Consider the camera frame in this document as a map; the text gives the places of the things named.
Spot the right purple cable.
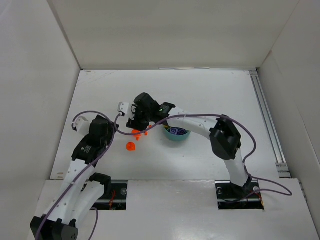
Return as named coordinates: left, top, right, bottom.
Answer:
left=114, top=112, right=293, bottom=197

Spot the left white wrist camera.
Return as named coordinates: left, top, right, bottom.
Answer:
left=72, top=116, right=90, bottom=136

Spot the aluminium rail right side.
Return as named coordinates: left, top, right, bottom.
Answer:
left=249, top=70, right=292, bottom=179

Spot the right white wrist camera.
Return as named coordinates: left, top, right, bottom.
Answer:
left=117, top=102, right=132, bottom=118

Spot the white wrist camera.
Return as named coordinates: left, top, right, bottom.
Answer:
left=117, top=102, right=132, bottom=118
left=72, top=116, right=90, bottom=136

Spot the teal round divided container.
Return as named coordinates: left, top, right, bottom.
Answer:
left=163, top=126, right=191, bottom=142

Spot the dark purple long lego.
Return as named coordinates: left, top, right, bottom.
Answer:
left=177, top=129, right=188, bottom=136

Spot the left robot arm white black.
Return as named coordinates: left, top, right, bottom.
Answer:
left=30, top=113, right=116, bottom=240

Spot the lavender square lego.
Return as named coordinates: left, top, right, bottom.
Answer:
left=169, top=128, right=178, bottom=135

